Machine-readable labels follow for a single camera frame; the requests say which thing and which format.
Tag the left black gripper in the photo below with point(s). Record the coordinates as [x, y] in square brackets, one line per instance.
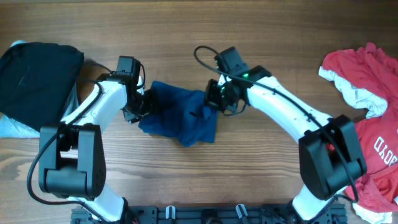
[150, 106]

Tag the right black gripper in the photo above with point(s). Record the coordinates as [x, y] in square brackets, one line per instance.
[211, 94]

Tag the blue polo shirt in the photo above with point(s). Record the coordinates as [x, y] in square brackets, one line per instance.
[183, 115]

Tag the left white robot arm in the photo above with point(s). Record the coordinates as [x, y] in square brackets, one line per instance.
[70, 167]

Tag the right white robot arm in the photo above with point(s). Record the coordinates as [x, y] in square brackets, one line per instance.
[330, 155]

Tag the black folded garment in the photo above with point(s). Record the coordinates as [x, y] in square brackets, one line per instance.
[34, 84]

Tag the red and white jersey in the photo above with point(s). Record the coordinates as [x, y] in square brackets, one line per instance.
[367, 79]

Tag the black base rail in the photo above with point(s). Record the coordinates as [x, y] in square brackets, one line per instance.
[208, 214]

